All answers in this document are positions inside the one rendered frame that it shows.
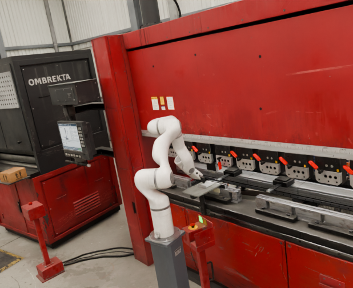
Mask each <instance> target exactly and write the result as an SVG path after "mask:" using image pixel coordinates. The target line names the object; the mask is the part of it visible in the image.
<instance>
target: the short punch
mask: <svg viewBox="0 0 353 288"><path fill-rule="evenodd" d="M206 165H207V170H208V172H212V173H217V171H218V167H217V162H215V163H206Z"/></svg>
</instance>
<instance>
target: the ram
mask: <svg viewBox="0 0 353 288"><path fill-rule="evenodd" d="M127 53H128V57H129V63H130V69H131V75H132V79H133V85H134V91H135V98H136V102H137V108H138V114H139V120H140V124H141V130H147V125H148V123H149V122H150V121H152V120H153V119H157V118H162V117H167V116H170V115H172V116H174V117H176V118H177V119H178V120H179V121H180V122H181V124H182V131H181V132H182V134H192V135H205V136H212V137H224V138H236V139H249V140H256V141H267V142H280V143H292V144H299V145H311V146H324V147H336V148H343V149H353V5H348V6H343V7H338V8H334V9H329V10H324V11H319V12H315V13H310V14H305V15H300V16H297V17H291V18H286V19H281V20H277V21H272V22H267V23H262V24H258V25H253V26H248V27H243V28H240V29H234V30H229V31H224V32H220V33H215V34H210V35H205V36H201V37H196V38H191V39H186V40H182V41H177V42H172V43H167V44H164V45H158V46H153V47H148V48H144V49H139V50H134V51H129V52H127ZM151 97H157V99H158V106H159V110H153V104H152V100H151ZM160 97H163V99H164V103H165V104H164V105H161V100H160ZM166 97H173V101H174V109H175V110H168V106H167V99H166ZM161 106H165V110H162V108H161ZM183 140H184V141H190V142H200V143H210V144H216V145H226V146H236V147H245V148H251V149H261V150H271V151H281V152H286V153H296V154H306V155H315V156H321V157H331V158H341V159H351V160H353V155H350V154H339V153H328V152H322V151H311V150H301V149H289V148H284V147H272V146H262V145H251V144H245V143H234V142H223V141H212V140H206V139H195V138H184V137H183Z"/></svg>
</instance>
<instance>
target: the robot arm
mask: <svg viewBox="0 0 353 288"><path fill-rule="evenodd" d="M147 130H148V132H149V133H150V134H152V135H161V136H160V137H158V138H157V139H156V140H155V142H154V144H153V151H152V156H153V160H154V161H155V162H156V163H157V164H158V165H159V166H160V168H155V169H142V170H139V171H138V172H137V173H136V174H135V177H134V182H135V185H136V187H137V189H138V190H139V191H140V192H141V193H142V194H143V195H144V196H145V197H146V198H147V199H148V201H149V205H150V211H151V217H152V220H153V227H154V230H153V231H152V232H151V233H150V235H149V237H150V240H151V241H152V242H155V243H167V242H171V241H173V240H175V239H177V238H178V237H179V236H180V229H179V228H177V227H175V226H174V225H173V218H172V214H171V207H170V201H169V198H168V196H167V195H166V194H163V193H161V192H160V191H158V190H157V189H167V188H169V187H171V186H172V185H173V183H174V175H173V172H172V169H171V167H170V165H169V160H168V154H169V147H170V144H171V143H172V146H173V149H174V151H175V152H176V153H177V155H178V156H177V157H176V158H175V161H174V162H175V164H176V165H177V166H178V167H179V168H180V169H182V170H183V171H184V172H185V173H186V174H187V175H189V176H190V177H191V178H193V179H194V180H196V181H197V182H199V180H201V182H202V183H205V181H206V180H205V179H204V177H203V176H202V175H203V174H202V173H201V172H199V171H198V170H197V169H195V166H194V161H193V159H192V156H191V154H190V152H189V151H188V149H187V148H186V146H185V144H184V140H183V135H182V132H181V131H182V124H181V122H180V121H179V120H178V119H177V118H176V117H174V116H172V115H170V116H167V117H162V118H157V119H153V120H152V121H150V122H149V123H148V125H147ZM201 178H202V179H201Z"/></svg>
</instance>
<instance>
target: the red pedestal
mask: <svg viewBox="0 0 353 288"><path fill-rule="evenodd" d="M21 208H22V212H23V216H24V217H25V218H26V219H28V220H29V221H33V223H34V227H35V231H36V234H37V237H38V241H39V245H40V248H41V252H42V256H43V260H44V262H43V263H40V264H38V265H36V267H37V271H38V274H37V275H36V277H37V278H38V279H39V280H40V281H41V282H42V283H44V282H46V281H48V280H50V279H52V278H54V277H56V276H57V275H60V274H62V273H63V272H65V270H64V267H63V263H62V261H61V260H60V259H59V258H57V257H56V256H55V257H53V258H51V259H50V258H49V254H48V252H47V247H46V244H45V239H44V237H43V232H42V229H41V224H40V221H39V218H40V217H43V216H45V215H46V213H45V209H44V206H43V204H41V203H39V202H38V201H34V202H29V203H28V204H26V205H23V206H21Z"/></svg>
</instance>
